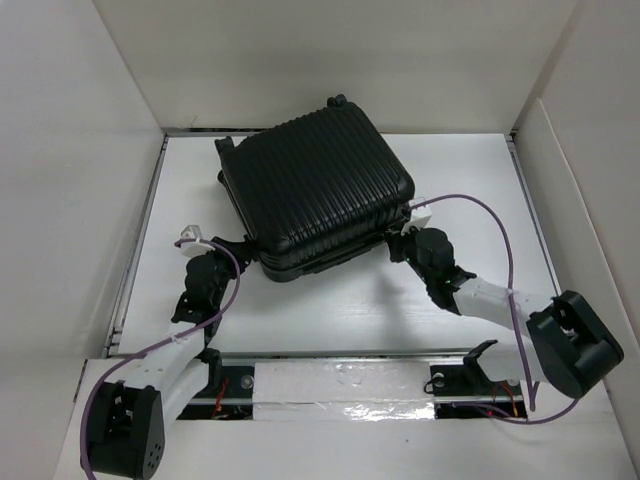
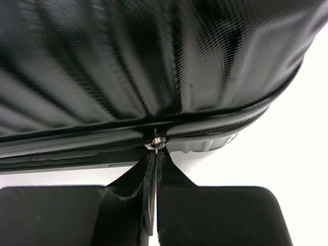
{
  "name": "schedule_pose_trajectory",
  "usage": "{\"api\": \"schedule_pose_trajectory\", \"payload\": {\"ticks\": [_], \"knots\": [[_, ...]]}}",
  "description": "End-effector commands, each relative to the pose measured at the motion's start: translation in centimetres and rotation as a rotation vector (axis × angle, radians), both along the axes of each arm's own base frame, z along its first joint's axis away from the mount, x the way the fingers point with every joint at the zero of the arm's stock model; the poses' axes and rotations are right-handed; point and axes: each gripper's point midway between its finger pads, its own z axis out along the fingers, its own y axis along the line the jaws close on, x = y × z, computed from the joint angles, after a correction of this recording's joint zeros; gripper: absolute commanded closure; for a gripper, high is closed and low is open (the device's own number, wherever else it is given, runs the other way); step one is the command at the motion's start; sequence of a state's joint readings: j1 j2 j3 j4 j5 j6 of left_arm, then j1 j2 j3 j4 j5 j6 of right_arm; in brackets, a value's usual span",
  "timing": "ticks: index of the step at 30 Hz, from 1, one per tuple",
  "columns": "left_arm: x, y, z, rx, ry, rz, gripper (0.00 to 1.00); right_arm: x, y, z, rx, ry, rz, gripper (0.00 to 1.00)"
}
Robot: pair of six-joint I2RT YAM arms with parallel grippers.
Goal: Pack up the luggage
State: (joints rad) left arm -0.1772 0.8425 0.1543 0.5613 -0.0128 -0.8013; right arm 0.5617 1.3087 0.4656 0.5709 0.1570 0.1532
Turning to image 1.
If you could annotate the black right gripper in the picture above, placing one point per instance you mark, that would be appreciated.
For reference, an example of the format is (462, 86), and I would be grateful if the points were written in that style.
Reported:
(395, 241)

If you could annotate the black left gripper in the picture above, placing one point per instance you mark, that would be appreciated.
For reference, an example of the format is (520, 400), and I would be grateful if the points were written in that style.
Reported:
(240, 251)

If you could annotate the silver mounting rail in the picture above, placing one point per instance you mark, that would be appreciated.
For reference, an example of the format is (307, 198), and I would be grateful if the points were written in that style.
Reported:
(354, 389)

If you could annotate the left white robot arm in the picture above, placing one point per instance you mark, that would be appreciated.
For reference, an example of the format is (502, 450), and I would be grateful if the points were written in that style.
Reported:
(130, 407)

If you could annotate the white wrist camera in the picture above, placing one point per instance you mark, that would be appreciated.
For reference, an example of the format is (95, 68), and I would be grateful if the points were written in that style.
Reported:
(191, 242)
(418, 215)

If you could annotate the black hard-shell suitcase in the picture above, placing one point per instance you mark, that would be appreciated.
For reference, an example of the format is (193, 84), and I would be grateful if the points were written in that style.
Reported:
(315, 191)

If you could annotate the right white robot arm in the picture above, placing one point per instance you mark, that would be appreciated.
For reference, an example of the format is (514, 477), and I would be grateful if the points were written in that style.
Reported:
(559, 340)

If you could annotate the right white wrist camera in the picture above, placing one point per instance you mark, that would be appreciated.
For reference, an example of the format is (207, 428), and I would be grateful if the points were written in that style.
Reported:
(418, 215)

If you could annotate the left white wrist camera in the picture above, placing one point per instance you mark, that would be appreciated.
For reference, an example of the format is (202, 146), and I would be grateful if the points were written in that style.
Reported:
(191, 242)

